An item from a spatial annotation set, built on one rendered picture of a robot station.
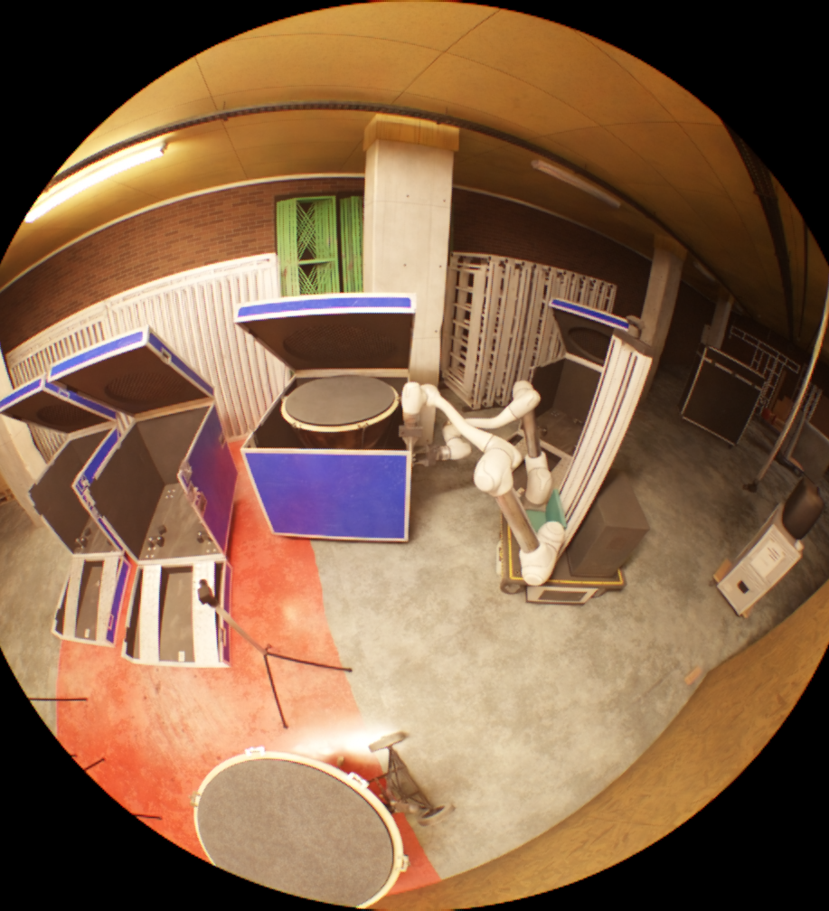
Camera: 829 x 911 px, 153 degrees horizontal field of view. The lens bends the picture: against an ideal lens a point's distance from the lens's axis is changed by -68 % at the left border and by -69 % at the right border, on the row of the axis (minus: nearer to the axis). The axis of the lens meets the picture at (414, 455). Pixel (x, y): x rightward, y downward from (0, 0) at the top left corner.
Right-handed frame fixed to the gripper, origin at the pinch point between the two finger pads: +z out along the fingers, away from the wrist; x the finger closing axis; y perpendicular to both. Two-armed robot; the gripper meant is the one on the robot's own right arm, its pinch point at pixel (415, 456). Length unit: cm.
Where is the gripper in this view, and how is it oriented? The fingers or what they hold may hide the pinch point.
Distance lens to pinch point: 197.4
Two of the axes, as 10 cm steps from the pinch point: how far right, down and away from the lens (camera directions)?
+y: 2.7, 4.8, -8.3
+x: -0.1, 8.7, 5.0
